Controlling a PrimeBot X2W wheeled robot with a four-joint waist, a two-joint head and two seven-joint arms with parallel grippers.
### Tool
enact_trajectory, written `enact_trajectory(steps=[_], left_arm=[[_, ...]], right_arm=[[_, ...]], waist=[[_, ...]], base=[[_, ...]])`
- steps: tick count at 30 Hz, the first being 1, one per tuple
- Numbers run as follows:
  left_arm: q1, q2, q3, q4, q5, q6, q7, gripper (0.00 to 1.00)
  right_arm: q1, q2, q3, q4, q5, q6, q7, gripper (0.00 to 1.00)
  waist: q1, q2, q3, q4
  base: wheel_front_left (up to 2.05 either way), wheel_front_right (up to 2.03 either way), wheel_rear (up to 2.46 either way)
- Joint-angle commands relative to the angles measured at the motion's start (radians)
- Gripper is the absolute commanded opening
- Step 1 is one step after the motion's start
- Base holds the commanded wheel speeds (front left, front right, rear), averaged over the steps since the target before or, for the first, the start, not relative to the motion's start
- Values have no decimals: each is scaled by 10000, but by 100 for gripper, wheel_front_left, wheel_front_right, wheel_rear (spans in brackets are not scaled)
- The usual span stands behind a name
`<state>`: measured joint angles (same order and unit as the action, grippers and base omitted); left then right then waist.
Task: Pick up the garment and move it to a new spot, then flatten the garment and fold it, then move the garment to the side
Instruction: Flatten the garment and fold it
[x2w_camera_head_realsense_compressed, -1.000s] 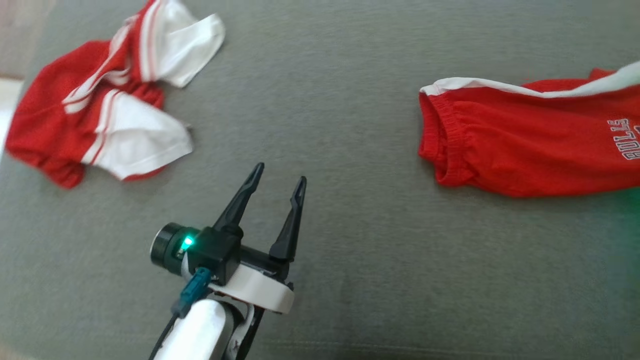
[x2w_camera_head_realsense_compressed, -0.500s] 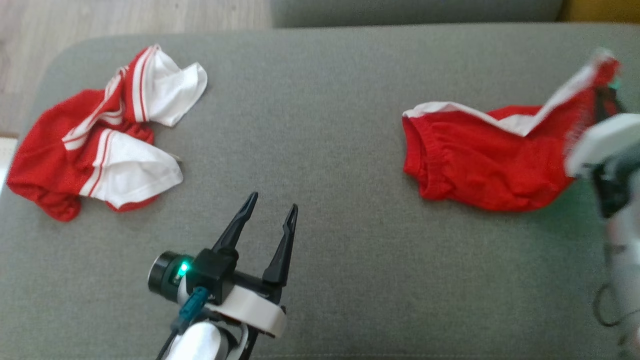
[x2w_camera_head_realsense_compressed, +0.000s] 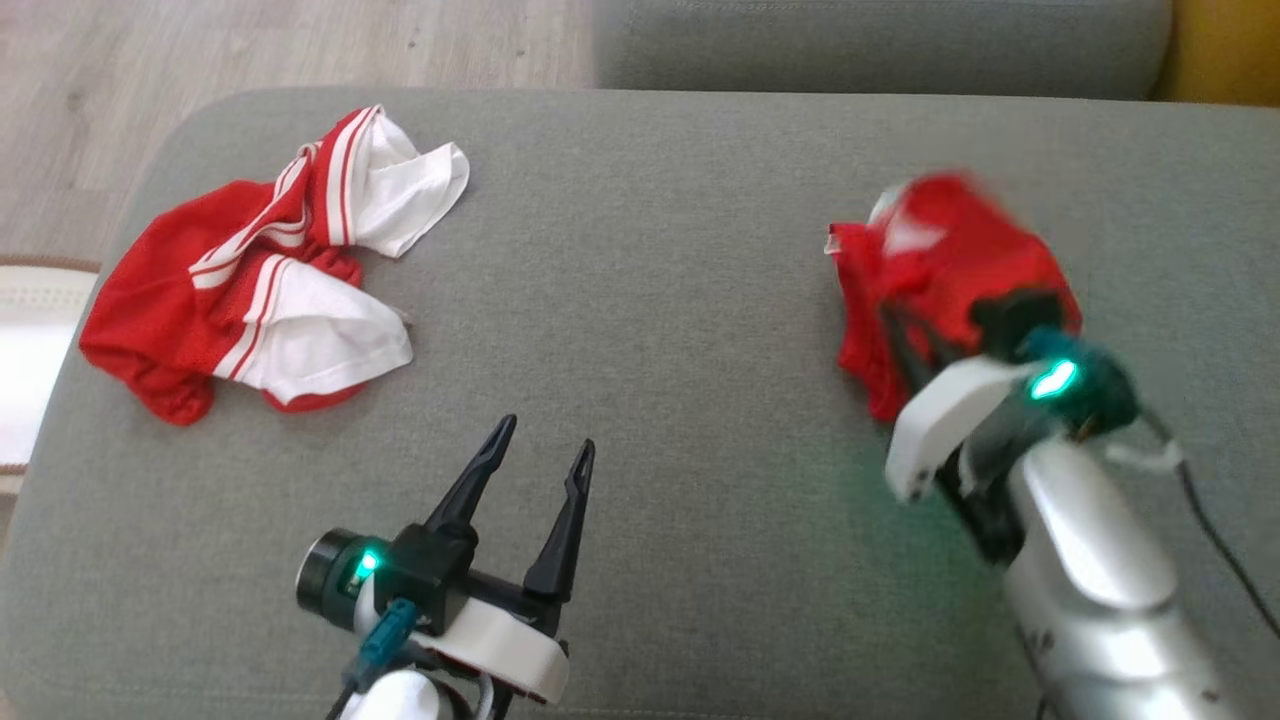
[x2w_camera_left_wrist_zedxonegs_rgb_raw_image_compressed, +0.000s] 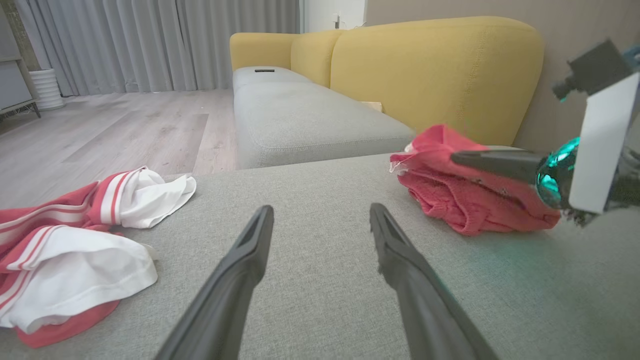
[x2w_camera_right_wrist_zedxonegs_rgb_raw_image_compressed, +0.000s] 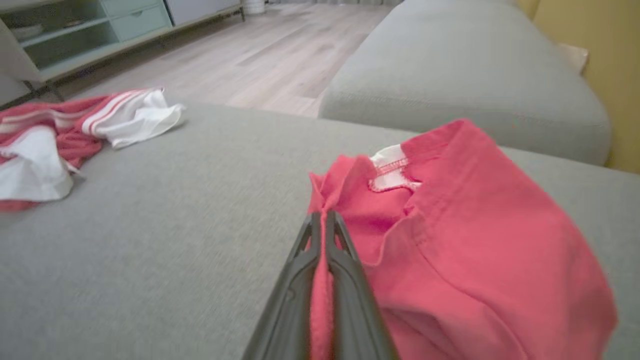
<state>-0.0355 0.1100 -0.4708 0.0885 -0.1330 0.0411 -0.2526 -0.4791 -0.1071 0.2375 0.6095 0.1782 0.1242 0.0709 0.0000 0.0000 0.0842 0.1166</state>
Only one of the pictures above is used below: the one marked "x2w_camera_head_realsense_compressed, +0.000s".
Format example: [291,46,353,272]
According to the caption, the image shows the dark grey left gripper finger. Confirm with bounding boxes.
[424,414,519,537]
[522,439,597,604]

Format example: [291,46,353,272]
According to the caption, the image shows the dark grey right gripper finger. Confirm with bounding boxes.
[905,311,967,374]
[880,303,932,397]

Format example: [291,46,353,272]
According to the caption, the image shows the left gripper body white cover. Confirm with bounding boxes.
[385,524,572,706]

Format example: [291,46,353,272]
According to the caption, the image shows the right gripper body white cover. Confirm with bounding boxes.
[884,355,1053,567]

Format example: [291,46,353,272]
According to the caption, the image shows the red garment with white trim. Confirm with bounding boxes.
[825,170,1084,423]

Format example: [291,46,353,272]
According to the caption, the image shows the red shirt with white sleeves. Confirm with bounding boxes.
[78,104,472,427]

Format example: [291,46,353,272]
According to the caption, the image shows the yellow sofa back cushion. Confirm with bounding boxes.
[1150,0,1280,107]

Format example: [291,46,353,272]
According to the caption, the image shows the teal plug left arm cable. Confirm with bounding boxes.
[322,597,418,720]

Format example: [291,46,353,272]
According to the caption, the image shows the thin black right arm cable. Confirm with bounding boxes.
[1135,405,1280,641]

